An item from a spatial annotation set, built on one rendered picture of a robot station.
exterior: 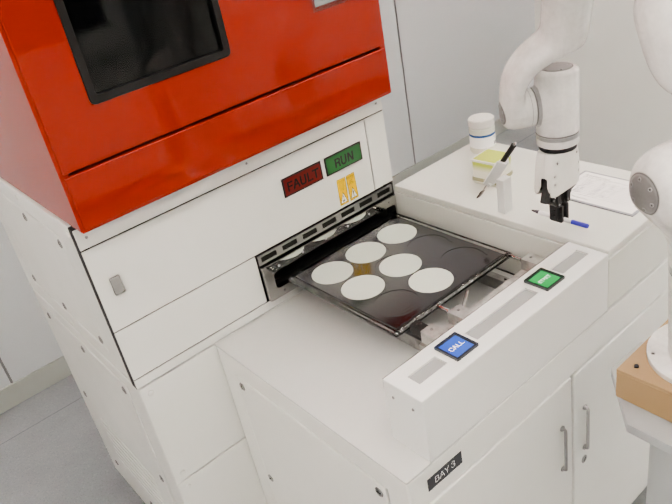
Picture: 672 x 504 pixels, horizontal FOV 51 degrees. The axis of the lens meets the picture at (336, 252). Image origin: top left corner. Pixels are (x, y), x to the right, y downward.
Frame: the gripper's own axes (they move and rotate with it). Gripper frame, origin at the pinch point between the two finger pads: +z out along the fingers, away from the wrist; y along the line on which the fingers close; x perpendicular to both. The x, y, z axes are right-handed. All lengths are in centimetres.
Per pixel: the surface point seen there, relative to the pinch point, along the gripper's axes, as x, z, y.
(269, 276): -47, 9, 47
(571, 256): 8.1, 4.8, 7.7
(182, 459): -49, 43, 81
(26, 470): -154, 100, 107
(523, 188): -17.8, 3.8, -11.4
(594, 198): -0.5, 3.5, -14.4
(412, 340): -10.4, 16.5, 37.5
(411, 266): -23.7, 10.3, 23.0
